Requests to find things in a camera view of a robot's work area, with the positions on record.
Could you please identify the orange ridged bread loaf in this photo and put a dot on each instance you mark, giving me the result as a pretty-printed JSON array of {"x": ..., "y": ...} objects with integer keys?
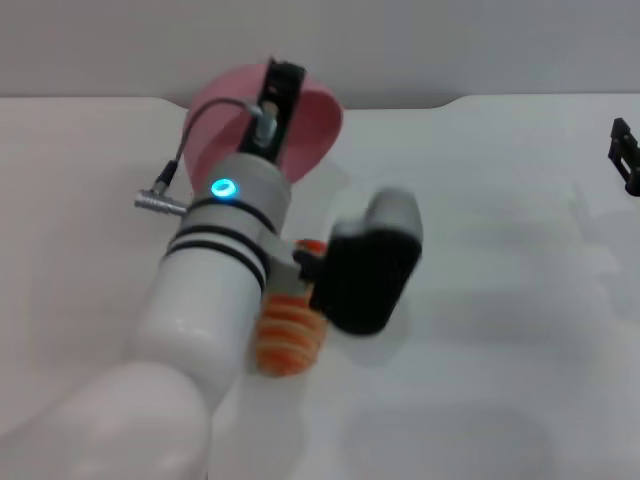
[{"x": 287, "y": 340}]

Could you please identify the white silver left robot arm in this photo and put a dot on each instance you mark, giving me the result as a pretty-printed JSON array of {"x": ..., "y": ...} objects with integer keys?
[{"x": 200, "y": 300}]

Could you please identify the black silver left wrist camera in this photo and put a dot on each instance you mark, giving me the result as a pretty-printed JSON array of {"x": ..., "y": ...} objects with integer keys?
[{"x": 365, "y": 280}]

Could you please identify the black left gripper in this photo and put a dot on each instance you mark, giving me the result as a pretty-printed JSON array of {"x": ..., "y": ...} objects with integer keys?
[{"x": 287, "y": 85}]

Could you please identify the pink plastic bowl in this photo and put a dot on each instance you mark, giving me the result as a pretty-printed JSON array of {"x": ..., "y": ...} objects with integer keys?
[{"x": 315, "y": 130}]

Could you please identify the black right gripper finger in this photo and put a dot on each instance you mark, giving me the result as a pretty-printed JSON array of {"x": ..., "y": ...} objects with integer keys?
[{"x": 631, "y": 160}]

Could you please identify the silver left camera bracket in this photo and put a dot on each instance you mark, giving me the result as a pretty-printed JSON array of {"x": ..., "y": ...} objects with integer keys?
[{"x": 285, "y": 270}]

